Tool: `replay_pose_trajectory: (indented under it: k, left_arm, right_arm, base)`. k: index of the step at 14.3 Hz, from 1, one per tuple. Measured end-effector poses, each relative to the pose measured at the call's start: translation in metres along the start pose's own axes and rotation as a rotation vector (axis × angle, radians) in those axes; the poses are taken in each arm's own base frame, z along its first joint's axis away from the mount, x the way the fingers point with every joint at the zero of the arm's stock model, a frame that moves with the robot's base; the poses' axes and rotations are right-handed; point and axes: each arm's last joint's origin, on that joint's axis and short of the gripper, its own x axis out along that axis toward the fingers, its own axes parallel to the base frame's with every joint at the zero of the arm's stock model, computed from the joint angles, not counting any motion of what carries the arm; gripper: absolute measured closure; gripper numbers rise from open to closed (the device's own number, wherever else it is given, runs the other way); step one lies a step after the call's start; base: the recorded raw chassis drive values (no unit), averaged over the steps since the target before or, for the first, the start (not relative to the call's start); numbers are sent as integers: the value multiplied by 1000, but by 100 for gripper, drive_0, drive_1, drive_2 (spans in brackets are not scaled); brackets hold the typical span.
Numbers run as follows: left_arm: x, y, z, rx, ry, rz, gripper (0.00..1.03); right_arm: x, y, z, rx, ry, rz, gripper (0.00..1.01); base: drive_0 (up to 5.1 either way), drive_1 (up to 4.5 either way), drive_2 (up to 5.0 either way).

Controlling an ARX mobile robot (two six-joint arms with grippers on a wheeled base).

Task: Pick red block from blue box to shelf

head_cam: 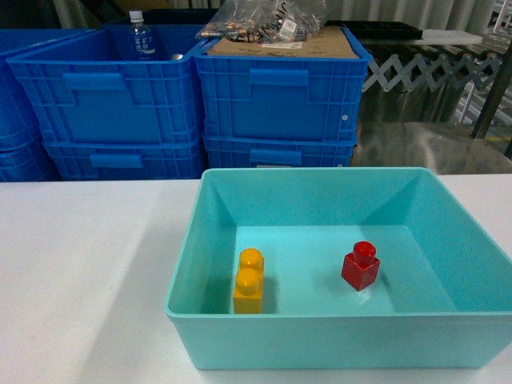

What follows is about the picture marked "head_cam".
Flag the blue crate lower left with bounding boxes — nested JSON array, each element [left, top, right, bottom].
[[43, 140, 206, 181]]

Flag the blue crate lower right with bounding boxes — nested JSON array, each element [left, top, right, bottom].
[[202, 134, 356, 169]]

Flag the blue crate upper left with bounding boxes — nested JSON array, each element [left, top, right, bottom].
[[6, 25, 204, 145]]

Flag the light blue plastic box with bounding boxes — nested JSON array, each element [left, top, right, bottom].
[[165, 167, 511, 369]]

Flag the brown cardboard sheet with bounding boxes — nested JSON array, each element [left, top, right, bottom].
[[206, 27, 359, 59]]

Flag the grey expandable conveyor frame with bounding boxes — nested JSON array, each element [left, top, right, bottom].
[[362, 44, 503, 94]]

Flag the black tray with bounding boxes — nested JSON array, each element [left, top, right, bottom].
[[325, 20, 423, 41]]

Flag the red toy block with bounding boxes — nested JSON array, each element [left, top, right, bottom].
[[341, 241, 380, 291]]

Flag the blue crate upper right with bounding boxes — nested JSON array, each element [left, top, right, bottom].
[[194, 27, 371, 144]]

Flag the clear bag of parts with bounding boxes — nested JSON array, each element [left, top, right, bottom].
[[196, 1, 328, 44]]

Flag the yellow toy block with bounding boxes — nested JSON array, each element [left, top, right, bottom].
[[232, 248, 265, 314]]

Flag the blue crates far left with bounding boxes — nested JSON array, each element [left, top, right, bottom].
[[1, 29, 86, 182]]

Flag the blue crate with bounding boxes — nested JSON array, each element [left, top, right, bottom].
[[194, 27, 371, 144], [43, 140, 206, 181], [202, 134, 356, 169], [6, 25, 204, 145]]

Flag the clear water bottle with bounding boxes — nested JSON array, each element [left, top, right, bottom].
[[129, 10, 157, 61]]

